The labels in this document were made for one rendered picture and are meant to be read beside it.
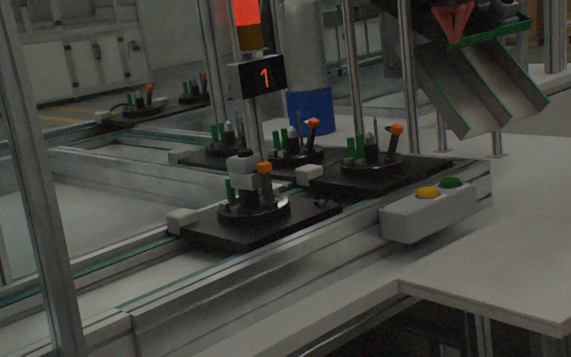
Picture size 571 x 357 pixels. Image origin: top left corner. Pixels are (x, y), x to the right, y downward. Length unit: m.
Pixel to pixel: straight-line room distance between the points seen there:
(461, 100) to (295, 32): 0.85
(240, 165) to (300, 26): 1.20
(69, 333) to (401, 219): 0.64
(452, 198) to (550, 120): 1.74
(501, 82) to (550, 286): 0.78
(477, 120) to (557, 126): 1.43
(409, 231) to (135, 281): 0.49
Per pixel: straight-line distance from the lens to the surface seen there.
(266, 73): 1.66
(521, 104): 2.05
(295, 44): 2.64
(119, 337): 1.22
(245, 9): 1.63
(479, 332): 1.71
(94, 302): 1.41
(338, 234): 1.44
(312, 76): 2.65
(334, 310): 1.35
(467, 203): 1.61
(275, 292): 1.36
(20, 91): 1.04
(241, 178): 1.50
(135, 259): 1.50
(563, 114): 3.36
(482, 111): 1.95
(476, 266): 1.49
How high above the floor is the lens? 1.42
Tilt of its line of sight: 15 degrees down
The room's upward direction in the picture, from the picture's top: 8 degrees counter-clockwise
